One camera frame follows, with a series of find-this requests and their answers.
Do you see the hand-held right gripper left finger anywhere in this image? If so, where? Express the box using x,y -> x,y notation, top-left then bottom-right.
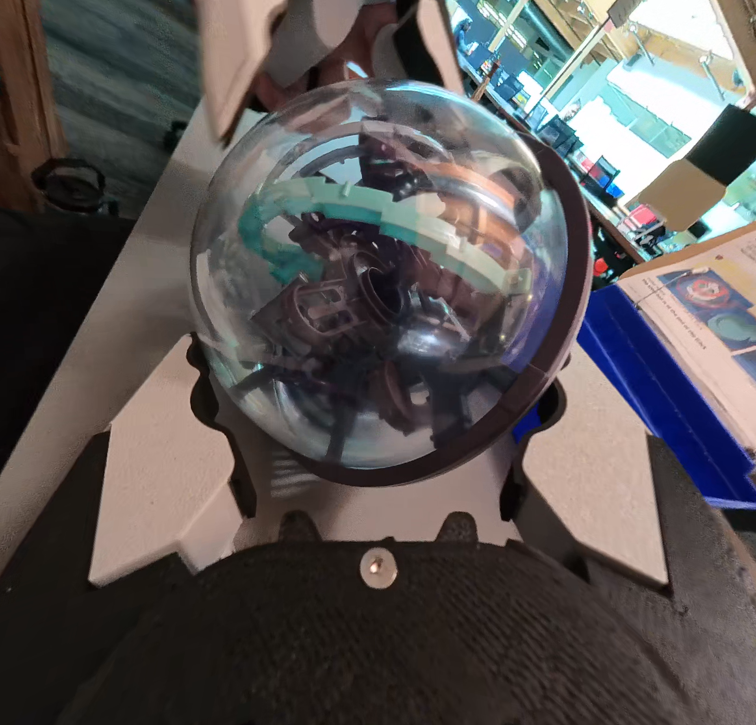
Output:
89,332 -> 258,587

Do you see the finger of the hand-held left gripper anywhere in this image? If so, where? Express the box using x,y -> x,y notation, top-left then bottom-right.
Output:
190,0 -> 296,148
381,0 -> 466,96

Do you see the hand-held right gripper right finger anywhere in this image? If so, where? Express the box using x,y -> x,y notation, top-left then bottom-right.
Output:
499,347 -> 671,590

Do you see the clear plastic maze ball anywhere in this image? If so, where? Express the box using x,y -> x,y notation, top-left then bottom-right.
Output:
189,78 -> 593,488

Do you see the person's left hand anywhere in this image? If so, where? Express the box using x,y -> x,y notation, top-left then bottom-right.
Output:
253,1 -> 410,113

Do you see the blue plastic bin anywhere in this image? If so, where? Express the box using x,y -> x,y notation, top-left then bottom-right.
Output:
511,282 -> 756,510

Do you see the printed instruction sheet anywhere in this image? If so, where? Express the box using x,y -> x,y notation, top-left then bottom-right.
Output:
617,223 -> 756,436

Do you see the black water bottle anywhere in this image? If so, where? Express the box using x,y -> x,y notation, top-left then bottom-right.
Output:
31,158 -> 120,217

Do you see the black card on cardboard stand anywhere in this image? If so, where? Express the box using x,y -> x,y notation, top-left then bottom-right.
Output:
638,104 -> 756,232

